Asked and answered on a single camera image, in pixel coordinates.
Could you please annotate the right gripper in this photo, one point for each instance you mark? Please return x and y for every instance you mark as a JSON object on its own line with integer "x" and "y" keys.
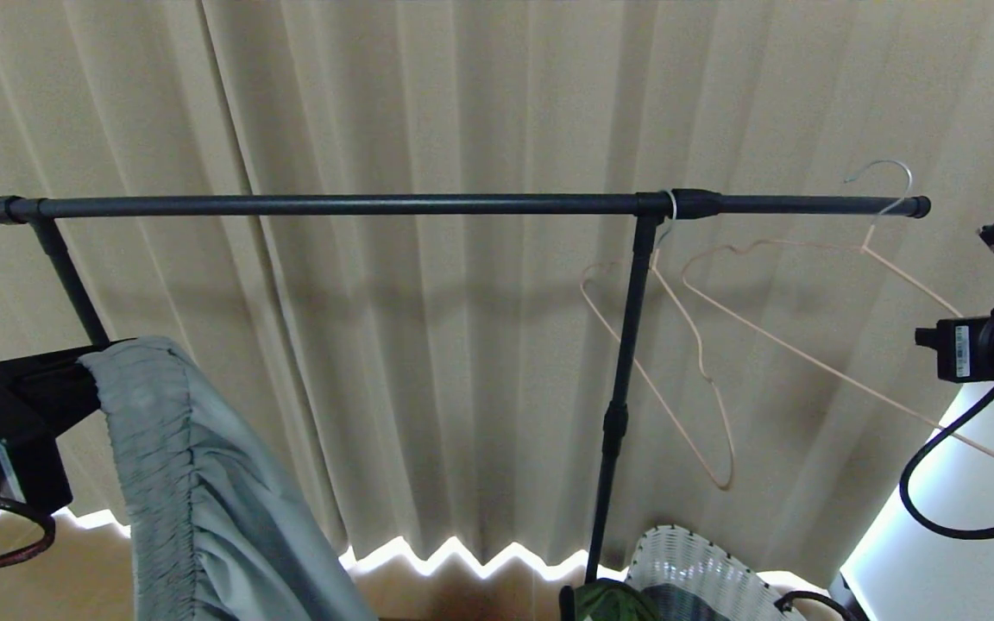
{"x": 984, "y": 349}

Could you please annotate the pink clothes hanger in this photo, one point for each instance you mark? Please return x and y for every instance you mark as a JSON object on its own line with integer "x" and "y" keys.
{"x": 808, "y": 352}
{"x": 652, "y": 388}

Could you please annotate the pale grey shorts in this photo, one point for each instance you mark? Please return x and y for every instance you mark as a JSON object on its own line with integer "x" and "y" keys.
{"x": 204, "y": 517}

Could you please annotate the green printed shirt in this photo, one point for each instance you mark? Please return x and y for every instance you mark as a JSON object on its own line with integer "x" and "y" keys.
{"x": 613, "y": 604}

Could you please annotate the white laundry basket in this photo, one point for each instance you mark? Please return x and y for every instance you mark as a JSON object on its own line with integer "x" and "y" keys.
{"x": 695, "y": 569}

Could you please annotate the black clothes rack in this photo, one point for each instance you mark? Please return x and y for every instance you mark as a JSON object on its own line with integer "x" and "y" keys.
{"x": 376, "y": 205}

